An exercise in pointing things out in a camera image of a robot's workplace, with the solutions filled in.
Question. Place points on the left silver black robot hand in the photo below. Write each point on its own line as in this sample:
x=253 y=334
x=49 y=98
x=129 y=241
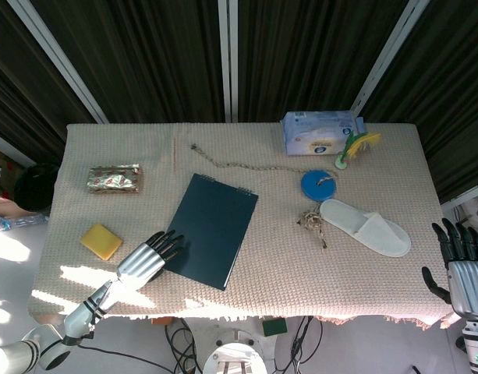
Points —
x=139 y=262

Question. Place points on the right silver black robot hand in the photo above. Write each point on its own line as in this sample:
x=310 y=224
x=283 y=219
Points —
x=465 y=269

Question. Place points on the dark blue spiral notebook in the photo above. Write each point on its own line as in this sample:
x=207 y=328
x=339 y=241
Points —
x=211 y=231

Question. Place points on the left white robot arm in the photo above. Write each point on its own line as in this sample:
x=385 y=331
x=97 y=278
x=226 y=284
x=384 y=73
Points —
x=67 y=327

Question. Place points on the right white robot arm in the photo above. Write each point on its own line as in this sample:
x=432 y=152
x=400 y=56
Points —
x=475 y=344

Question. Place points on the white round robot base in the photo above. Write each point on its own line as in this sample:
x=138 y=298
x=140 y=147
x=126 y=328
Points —
x=234 y=356

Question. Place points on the yellow sponge block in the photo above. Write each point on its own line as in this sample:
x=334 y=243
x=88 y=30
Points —
x=101 y=241

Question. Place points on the orange small object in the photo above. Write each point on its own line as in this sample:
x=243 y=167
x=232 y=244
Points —
x=162 y=320

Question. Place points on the shiny foil snack packet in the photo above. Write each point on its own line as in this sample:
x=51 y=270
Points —
x=114 y=178

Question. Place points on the white disposable slipper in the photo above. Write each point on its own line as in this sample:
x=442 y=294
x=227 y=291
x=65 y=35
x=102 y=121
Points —
x=365 y=227

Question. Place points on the black round object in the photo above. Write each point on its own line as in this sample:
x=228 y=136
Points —
x=36 y=189

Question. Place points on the beige woven tablecloth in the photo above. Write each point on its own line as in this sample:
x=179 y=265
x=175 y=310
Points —
x=262 y=218

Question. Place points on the crumpled plastic water bottle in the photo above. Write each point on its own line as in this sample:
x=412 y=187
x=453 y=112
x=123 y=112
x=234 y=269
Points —
x=12 y=223

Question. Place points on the dark green small box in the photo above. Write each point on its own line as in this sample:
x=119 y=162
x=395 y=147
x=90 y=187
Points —
x=273 y=328

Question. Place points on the yellow green brush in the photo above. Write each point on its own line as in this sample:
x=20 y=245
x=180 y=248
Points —
x=353 y=148

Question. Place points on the blue round disc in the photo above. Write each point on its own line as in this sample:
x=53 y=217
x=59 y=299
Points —
x=316 y=187

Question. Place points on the light blue tissue pack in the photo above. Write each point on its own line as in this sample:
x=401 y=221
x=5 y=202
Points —
x=320 y=134

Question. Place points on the white metal frame post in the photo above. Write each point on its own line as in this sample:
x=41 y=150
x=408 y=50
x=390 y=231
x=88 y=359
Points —
x=228 y=60
x=59 y=58
x=390 y=54

